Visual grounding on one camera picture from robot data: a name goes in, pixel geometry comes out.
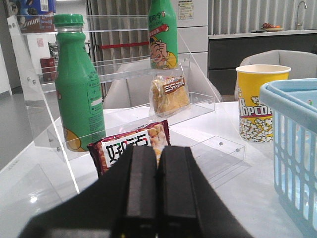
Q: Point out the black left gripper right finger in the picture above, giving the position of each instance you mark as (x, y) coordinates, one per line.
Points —
(177, 204)

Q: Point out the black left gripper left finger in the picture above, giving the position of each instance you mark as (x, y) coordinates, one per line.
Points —
(135, 203)

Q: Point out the packaged bread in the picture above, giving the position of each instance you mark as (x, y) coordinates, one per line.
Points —
(168, 94)

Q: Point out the light blue plastic basket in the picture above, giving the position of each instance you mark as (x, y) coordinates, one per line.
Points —
(294, 109)

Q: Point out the maroon cracker snack packet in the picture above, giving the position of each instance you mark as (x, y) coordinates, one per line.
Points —
(106, 151)

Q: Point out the green bottle with cap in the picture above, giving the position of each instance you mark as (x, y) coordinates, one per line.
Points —
(77, 84)

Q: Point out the clear acrylic display shelf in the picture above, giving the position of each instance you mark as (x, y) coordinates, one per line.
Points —
(41, 168)

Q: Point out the dark grey counter cabinet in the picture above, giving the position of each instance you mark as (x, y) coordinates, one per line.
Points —
(296, 50)

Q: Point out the green cartoon label bottle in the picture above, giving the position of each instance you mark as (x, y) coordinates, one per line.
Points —
(163, 42)

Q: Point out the white refrigerator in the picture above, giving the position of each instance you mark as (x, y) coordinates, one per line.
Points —
(192, 26)

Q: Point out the blue cookie box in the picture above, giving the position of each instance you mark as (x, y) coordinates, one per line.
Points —
(34, 16)

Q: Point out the grey armchair on right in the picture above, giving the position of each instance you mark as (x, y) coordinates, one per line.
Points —
(302, 64)

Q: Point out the plate of fruit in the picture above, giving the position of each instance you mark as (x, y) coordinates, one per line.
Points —
(271, 28)

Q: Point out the chrome faucet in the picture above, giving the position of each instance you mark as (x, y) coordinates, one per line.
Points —
(300, 14)

